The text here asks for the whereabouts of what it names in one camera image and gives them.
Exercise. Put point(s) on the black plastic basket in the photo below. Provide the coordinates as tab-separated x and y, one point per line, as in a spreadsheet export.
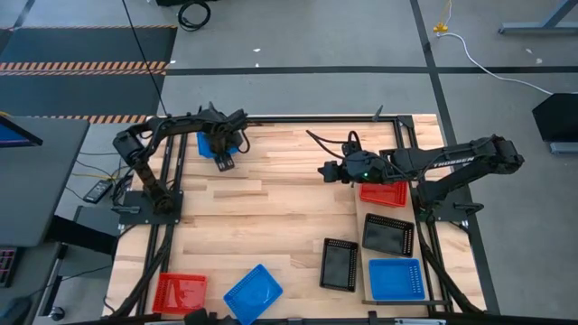
338	266
388	237

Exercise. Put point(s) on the red plastic basket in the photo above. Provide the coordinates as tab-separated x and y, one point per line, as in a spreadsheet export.
179	294
384	196

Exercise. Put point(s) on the black caster wheel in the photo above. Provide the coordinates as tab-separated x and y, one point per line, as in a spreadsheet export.
56	313

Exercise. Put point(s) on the grey metal table leg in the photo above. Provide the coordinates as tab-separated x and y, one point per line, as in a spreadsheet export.
533	30

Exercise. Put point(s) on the backlit black keyboard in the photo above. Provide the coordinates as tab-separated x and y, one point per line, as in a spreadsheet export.
6	266

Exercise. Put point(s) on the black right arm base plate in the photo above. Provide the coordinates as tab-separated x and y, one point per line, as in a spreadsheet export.
456	216

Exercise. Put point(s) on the blue plastic basket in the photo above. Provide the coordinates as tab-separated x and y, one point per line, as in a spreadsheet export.
396	280
253	294
205	146

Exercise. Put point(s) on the grey desk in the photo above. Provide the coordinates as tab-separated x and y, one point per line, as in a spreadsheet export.
36	189

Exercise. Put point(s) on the black power adapter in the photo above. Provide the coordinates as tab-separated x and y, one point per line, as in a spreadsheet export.
97	191

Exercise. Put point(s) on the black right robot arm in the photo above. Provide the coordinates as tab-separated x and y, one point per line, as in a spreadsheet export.
451	160

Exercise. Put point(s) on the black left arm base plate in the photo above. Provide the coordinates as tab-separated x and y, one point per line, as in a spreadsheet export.
135	216

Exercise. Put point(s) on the wooden shelf with black frame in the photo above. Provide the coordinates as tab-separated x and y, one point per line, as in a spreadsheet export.
364	282

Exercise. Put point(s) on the black metal table frame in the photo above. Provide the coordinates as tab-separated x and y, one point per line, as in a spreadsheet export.
293	119

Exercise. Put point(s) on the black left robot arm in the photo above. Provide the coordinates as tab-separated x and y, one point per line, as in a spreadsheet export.
180	122

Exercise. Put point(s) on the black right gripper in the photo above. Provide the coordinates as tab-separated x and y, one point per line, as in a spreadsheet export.
366	167

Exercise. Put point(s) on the computer monitor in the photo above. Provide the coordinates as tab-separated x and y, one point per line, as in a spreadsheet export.
13	135

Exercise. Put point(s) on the black hazard-striped floor mat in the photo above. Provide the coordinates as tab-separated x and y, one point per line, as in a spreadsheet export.
90	45
81	95

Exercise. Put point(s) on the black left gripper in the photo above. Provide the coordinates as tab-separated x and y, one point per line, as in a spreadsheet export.
223	133

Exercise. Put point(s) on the yellow plug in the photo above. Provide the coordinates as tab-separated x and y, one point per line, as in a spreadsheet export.
440	29

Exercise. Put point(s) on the black box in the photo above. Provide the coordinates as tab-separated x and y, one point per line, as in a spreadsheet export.
560	117

